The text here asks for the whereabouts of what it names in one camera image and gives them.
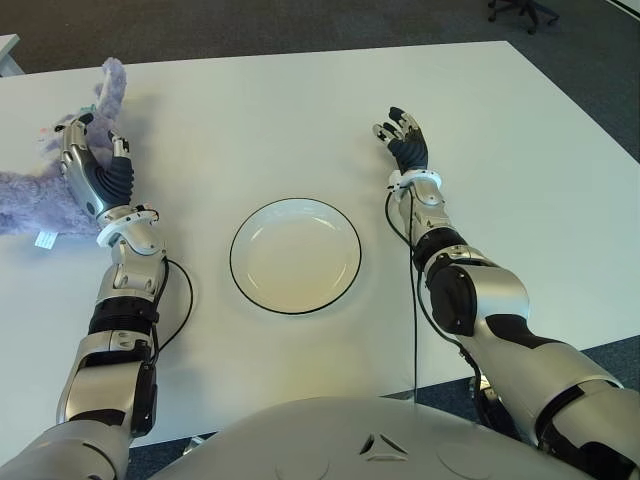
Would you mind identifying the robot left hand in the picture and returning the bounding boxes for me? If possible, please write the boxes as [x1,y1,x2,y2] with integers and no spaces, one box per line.
[58,112,137,222]

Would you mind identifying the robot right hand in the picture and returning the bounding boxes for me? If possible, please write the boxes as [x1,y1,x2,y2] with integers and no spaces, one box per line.
[370,105,431,176]

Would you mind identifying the purple plush bunny doll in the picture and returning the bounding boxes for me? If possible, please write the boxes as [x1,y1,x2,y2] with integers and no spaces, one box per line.
[0,57,130,250]

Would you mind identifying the white plate black rim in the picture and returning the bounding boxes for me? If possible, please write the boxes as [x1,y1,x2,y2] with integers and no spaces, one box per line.
[229,197,363,316]

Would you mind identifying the black office chair base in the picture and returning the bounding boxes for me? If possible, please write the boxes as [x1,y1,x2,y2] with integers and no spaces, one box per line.
[487,0,561,36]

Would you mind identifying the silver robot torso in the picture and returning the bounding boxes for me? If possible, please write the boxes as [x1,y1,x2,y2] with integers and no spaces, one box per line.
[149,397,591,480]

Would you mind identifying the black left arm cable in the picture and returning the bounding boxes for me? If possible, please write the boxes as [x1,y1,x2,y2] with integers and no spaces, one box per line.
[148,257,195,364]

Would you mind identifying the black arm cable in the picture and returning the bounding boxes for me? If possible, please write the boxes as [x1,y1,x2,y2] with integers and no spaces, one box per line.
[148,257,195,364]
[384,192,422,404]

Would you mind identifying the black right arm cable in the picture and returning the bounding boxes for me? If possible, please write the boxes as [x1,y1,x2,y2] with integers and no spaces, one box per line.
[384,192,422,404]

